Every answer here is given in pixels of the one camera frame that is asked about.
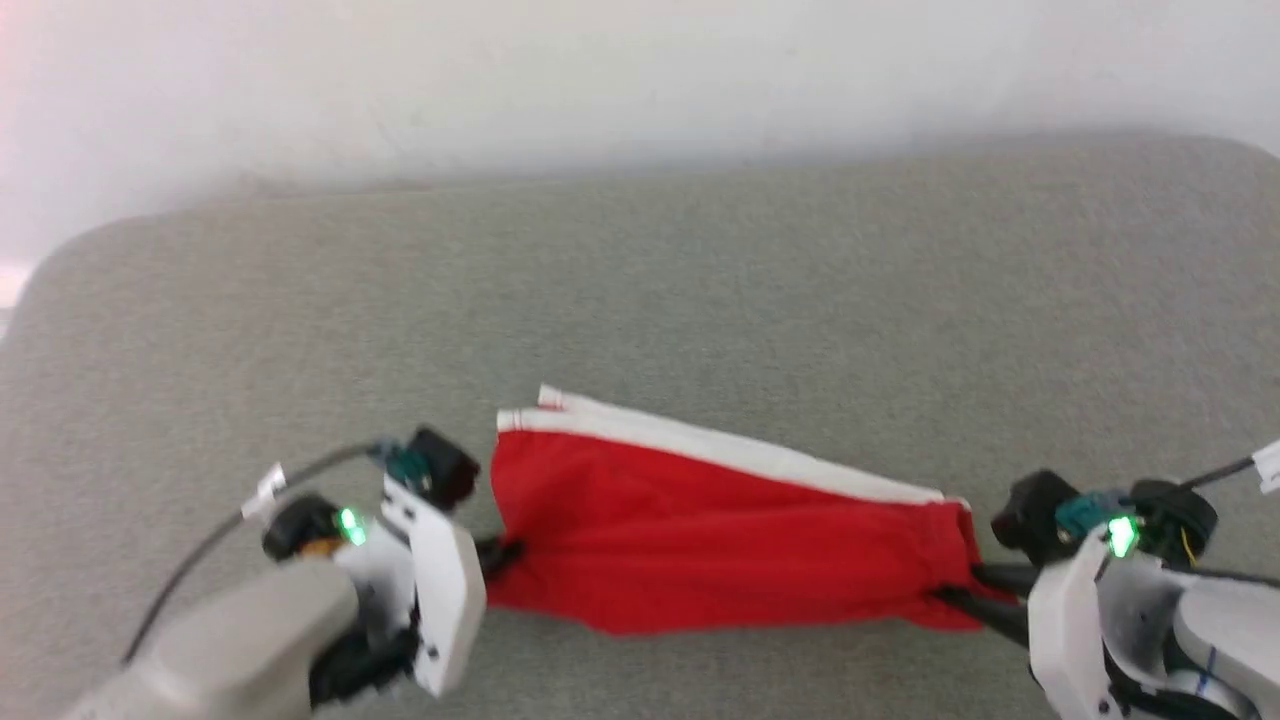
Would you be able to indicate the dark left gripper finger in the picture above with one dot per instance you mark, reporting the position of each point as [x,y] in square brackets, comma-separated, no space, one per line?
[498,556]

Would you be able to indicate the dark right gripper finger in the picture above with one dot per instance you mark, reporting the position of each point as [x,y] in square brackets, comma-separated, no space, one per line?
[985,612]
[1005,576]

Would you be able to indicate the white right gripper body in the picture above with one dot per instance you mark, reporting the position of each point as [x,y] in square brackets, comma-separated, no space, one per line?
[1070,640]

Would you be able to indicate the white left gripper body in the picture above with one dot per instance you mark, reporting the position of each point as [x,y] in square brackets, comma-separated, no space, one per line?
[440,590]

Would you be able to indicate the red shorts with white trim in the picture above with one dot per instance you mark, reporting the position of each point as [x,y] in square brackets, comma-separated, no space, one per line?
[720,540]

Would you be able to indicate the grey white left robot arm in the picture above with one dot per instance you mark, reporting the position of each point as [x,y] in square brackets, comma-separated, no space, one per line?
[240,640]

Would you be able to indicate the grey fabric sofa cushion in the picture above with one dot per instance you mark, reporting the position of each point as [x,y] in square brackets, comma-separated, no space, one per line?
[700,280]

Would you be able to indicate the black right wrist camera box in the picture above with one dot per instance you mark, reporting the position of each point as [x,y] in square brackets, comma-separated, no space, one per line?
[1035,515]

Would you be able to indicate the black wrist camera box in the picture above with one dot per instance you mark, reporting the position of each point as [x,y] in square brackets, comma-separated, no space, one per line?
[1035,515]
[440,465]

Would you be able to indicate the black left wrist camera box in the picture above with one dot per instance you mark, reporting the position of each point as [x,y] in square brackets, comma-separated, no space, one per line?
[440,465]

